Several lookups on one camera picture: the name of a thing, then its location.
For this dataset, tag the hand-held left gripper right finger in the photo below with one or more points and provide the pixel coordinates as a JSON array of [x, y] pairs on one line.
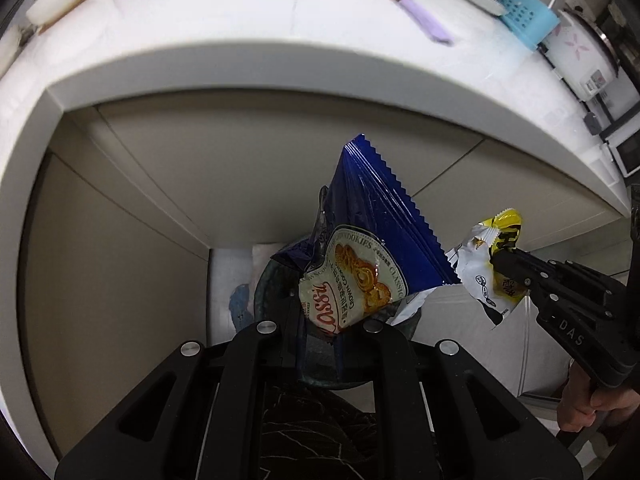
[[380, 355]]

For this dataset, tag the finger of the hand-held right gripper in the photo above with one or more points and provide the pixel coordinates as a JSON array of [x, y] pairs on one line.
[[520, 262], [540, 300]]

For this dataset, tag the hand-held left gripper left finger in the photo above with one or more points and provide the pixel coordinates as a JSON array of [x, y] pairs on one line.
[[270, 355]]

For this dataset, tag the yellow and white snack wrapper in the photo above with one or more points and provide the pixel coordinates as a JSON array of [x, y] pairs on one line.
[[475, 270]]

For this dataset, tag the dark lined trash bin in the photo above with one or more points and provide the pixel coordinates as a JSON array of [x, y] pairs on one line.
[[270, 300]]

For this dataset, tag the blue cookie wrapper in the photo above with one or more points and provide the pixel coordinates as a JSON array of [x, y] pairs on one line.
[[380, 200]]

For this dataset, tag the person's right hand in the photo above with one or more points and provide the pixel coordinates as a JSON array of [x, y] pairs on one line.
[[575, 405]]

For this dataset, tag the dark patterned cloth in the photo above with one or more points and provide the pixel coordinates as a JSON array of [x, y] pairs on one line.
[[320, 435]]

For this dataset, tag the black and white appliance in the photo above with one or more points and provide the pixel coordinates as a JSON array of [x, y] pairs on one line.
[[625, 155]]

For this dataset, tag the small dark grey object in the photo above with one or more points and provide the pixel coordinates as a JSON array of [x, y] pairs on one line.
[[591, 124]]

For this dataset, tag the beige base cabinet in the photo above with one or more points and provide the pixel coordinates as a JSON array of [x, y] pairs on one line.
[[125, 210]]

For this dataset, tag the white floral rice cooker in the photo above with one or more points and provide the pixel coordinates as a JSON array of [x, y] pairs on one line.
[[580, 50]]

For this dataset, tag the blue perforated utensil basket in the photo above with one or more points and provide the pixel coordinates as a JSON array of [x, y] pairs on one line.
[[525, 15]]

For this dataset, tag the purple snack wrapper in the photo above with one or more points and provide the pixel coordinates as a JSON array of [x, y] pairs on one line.
[[422, 17]]

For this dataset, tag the white wall socket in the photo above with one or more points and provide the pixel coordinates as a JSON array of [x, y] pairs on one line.
[[576, 0]]

